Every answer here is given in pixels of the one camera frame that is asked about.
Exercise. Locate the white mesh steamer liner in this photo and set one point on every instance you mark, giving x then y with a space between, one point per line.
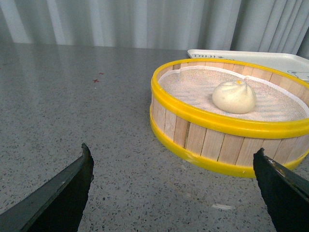
194 86

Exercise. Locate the yellow rimmed bamboo steamer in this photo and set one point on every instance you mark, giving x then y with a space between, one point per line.
225 144

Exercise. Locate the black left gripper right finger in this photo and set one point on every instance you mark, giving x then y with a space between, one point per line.
285 194

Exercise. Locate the white steamed bun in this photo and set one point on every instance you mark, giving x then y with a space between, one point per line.
235 97

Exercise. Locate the grey curtain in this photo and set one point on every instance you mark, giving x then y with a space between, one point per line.
280 26

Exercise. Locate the white bear print tray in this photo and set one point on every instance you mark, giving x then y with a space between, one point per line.
287 63

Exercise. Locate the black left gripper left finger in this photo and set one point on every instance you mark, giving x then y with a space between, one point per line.
56 206

